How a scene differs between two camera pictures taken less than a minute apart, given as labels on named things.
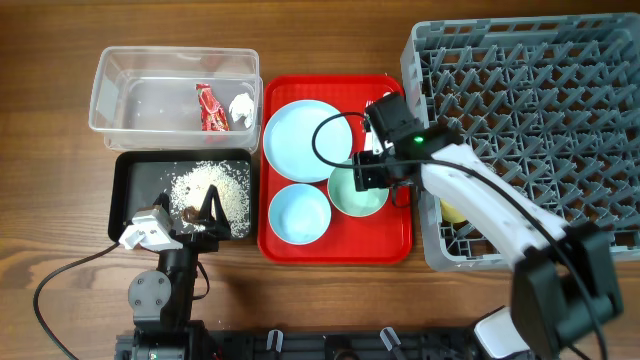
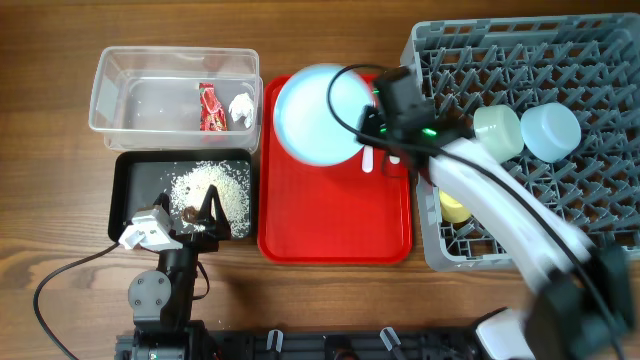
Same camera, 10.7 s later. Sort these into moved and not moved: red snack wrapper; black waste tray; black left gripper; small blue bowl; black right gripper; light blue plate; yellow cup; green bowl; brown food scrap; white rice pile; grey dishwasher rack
Moved: green bowl; black right gripper; light blue plate; small blue bowl
Not moved: black left gripper; brown food scrap; white rice pile; grey dishwasher rack; yellow cup; red snack wrapper; black waste tray
